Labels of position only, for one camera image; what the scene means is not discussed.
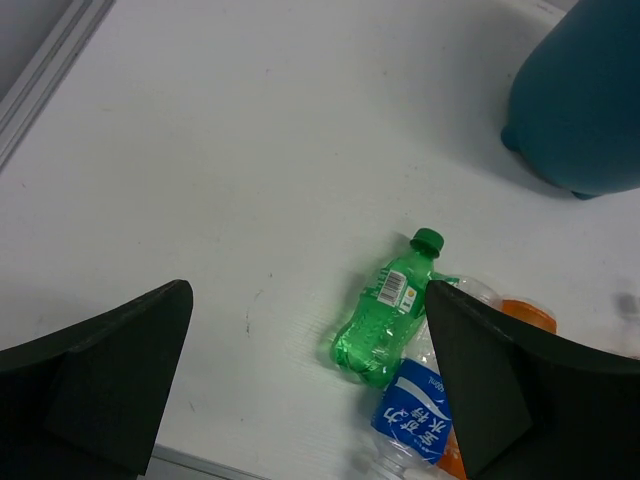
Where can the aluminium table frame rail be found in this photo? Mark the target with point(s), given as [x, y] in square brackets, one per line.
[47, 68]

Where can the clear crushed plastic bottle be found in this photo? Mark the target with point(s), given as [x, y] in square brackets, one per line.
[420, 348]

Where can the blue label water bottle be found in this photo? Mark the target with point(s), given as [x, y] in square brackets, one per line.
[411, 424]

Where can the teal plastic bin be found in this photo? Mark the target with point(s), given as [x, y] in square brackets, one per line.
[573, 108]

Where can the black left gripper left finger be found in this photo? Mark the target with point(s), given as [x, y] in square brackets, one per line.
[88, 400]

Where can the green plastic soda bottle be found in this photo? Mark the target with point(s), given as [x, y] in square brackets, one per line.
[388, 313]

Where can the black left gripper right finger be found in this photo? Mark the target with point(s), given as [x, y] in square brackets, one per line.
[528, 404]

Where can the orange label plastic bottle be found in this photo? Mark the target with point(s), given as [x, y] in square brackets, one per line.
[452, 462]

